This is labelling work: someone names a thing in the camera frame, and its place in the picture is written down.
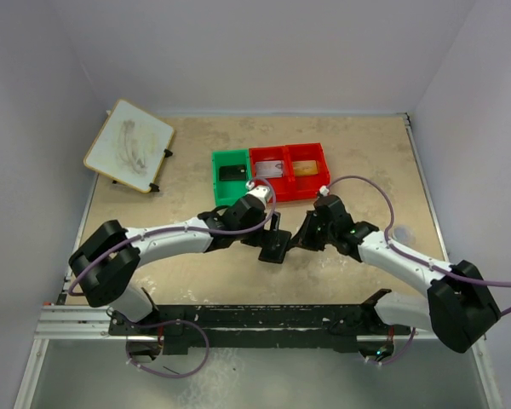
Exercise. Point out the aluminium frame rail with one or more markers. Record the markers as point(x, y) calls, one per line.
point(65, 321)

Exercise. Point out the small whiteboard with wooden frame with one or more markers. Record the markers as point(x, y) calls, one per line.
point(130, 147)

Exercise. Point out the black card holder wallet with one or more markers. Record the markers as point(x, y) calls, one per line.
point(274, 246)

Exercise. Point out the red plastic bin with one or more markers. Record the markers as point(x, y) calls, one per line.
point(283, 186)
point(307, 187)

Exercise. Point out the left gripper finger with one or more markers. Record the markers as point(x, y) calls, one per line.
point(277, 223)
point(254, 239)

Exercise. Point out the orange card in red bin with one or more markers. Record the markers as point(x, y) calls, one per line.
point(305, 168)

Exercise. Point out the right red plastic bin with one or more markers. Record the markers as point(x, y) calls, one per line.
point(307, 187)

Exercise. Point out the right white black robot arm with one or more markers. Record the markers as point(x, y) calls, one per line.
point(451, 302)

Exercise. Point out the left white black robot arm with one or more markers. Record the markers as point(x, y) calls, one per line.
point(105, 263)

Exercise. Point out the black card in green bin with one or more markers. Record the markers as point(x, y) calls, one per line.
point(233, 172)

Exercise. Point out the silver card in red bin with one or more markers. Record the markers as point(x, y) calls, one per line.
point(269, 169)

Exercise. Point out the middle red plastic bin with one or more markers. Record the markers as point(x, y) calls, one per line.
point(283, 186)

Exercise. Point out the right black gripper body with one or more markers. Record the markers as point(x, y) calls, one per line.
point(329, 233)

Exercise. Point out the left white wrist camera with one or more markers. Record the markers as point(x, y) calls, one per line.
point(261, 192)

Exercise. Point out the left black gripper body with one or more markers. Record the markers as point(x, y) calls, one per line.
point(253, 227)

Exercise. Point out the green plastic bin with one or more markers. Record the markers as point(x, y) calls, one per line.
point(227, 192)

